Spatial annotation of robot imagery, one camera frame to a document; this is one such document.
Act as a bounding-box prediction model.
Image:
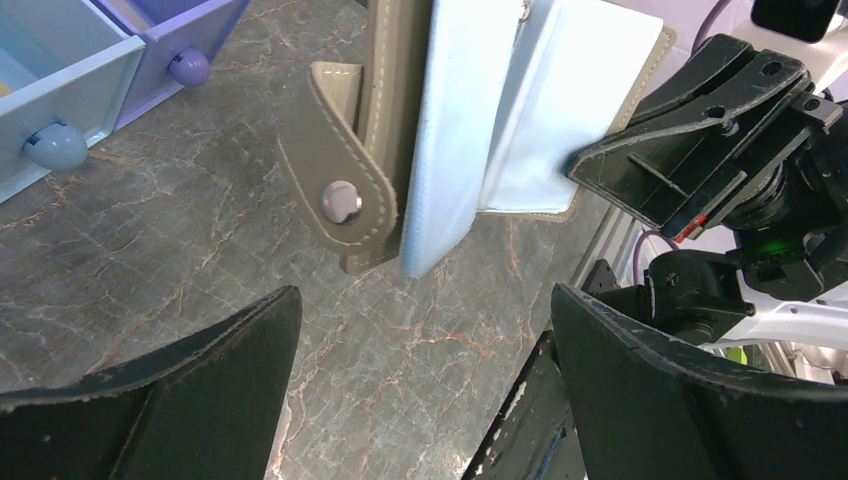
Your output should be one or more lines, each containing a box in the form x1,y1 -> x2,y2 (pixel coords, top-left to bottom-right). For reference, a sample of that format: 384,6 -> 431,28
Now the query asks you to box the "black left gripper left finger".
1,286 -> 303,479

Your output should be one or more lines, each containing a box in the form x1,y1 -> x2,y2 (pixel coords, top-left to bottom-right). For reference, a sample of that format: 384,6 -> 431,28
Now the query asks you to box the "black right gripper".
566,34 -> 847,241

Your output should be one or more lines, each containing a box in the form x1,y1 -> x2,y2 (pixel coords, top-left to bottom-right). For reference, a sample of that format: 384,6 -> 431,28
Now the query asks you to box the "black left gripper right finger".
551,284 -> 847,479

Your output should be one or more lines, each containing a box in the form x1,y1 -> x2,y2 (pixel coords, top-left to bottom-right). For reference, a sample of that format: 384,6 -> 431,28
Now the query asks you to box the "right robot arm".
564,1 -> 847,350

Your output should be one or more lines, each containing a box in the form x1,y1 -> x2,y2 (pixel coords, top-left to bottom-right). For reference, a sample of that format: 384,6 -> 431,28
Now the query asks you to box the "light blue middle drawer box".
1,1 -> 145,200

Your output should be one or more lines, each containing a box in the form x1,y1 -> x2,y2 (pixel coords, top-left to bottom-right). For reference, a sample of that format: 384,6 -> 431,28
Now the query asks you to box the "purple plastic drawer box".
95,0 -> 249,130

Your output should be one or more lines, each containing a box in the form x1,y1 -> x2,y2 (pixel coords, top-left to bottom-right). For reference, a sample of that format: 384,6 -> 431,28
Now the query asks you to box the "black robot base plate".
462,330 -> 586,480

